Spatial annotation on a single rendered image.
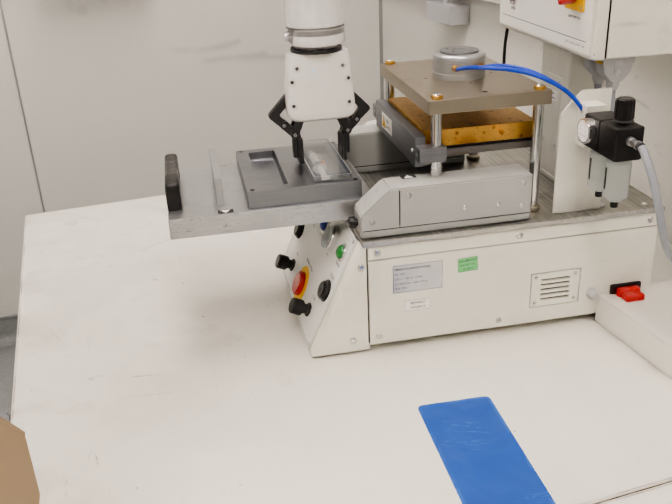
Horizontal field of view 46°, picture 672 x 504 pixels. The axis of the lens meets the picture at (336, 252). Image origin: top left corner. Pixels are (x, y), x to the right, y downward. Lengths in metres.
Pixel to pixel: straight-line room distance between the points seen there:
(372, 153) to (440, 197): 0.28
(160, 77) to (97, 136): 0.28
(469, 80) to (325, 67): 0.22
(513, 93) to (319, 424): 0.52
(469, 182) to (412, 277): 0.16
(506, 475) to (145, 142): 1.99
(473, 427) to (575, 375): 0.19
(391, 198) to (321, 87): 0.20
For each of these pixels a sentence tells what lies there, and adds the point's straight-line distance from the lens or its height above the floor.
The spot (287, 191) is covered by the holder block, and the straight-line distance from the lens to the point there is 1.12.
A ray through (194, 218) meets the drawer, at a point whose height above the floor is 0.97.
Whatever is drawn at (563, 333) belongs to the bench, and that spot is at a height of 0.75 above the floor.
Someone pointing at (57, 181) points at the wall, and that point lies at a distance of 2.74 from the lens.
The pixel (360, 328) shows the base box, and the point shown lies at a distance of 1.16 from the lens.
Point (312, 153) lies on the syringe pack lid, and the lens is 1.24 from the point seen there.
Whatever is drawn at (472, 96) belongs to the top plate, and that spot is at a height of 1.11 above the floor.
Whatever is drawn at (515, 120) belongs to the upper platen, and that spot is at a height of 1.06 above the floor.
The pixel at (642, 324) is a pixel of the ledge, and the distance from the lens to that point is 1.21.
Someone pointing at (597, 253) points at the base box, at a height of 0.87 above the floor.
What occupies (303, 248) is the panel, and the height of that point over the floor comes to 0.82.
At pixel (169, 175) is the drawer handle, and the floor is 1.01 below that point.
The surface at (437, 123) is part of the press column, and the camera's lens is 1.11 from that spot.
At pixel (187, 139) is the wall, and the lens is 2.73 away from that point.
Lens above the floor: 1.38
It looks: 25 degrees down
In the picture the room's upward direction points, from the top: 3 degrees counter-clockwise
